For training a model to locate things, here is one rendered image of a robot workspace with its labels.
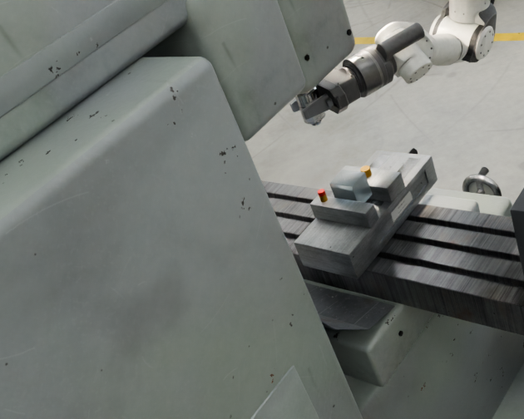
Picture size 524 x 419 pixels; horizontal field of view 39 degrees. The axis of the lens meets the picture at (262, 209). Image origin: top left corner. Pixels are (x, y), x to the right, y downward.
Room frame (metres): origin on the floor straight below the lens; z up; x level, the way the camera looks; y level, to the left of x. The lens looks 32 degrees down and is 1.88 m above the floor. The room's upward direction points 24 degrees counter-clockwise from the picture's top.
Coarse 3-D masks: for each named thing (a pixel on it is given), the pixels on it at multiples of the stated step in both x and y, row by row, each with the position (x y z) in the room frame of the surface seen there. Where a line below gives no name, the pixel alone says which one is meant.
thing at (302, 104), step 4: (312, 96) 1.32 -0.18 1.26; (316, 96) 1.32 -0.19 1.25; (296, 100) 1.34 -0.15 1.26; (300, 100) 1.33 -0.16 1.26; (304, 100) 1.32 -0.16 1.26; (308, 100) 1.32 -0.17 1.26; (312, 100) 1.32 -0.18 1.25; (300, 104) 1.33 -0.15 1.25; (304, 104) 1.32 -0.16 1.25; (308, 104) 1.32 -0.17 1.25; (300, 108) 1.33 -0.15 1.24; (300, 112) 1.34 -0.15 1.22; (324, 112) 1.33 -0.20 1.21; (316, 116) 1.32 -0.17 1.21; (320, 116) 1.32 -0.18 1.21; (324, 116) 1.33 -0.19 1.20; (304, 120) 1.33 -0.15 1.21; (308, 120) 1.33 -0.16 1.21; (312, 120) 1.32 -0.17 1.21; (316, 120) 1.32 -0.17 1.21; (320, 120) 1.32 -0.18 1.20
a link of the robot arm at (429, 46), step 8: (392, 24) 1.41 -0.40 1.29; (400, 24) 1.42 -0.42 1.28; (408, 24) 1.44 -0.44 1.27; (384, 32) 1.40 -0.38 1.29; (376, 40) 1.42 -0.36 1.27; (424, 40) 1.44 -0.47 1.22; (432, 40) 1.43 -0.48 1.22; (424, 48) 1.43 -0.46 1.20; (432, 48) 1.42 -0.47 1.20; (432, 56) 1.41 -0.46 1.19
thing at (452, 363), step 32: (448, 192) 1.59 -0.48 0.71; (448, 320) 1.23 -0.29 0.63; (416, 352) 1.15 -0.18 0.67; (448, 352) 1.21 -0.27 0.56; (480, 352) 1.28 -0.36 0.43; (512, 352) 1.37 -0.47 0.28; (352, 384) 1.10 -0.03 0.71; (416, 384) 1.13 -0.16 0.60; (448, 384) 1.19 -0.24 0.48; (480, 384) 1.26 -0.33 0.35; (384, 416) 1.05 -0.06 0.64; (416, 416) 1.11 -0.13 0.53; (448, 416) 1.17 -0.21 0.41; (480, 416) 1.24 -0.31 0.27
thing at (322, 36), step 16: (288, 0) 1.22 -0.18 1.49; (304, 0) 1.25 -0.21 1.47; (320, 0) 1.27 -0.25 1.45; (336, 0) 1.30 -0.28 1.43; (288, 16) 1.22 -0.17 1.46; (304, 16) 1.24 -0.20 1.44; (320, 16) 1.26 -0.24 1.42; (336, 16) 1.29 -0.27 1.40; (304, 32) 1.23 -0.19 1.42; (320, 32) 1.25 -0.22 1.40; (336, 32) 1.28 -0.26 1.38; (352, 32) 1.31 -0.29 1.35; (304, 48) 1.22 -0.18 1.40; (320, 48) 1.25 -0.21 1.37; (336, 48) 1.27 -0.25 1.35; (352, 48) 1.30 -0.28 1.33; (304, 64) 1.22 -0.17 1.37; (320, 64) 1.24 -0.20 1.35; (336, 64) 1.27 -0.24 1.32; (320, 80) 1.24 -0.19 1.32
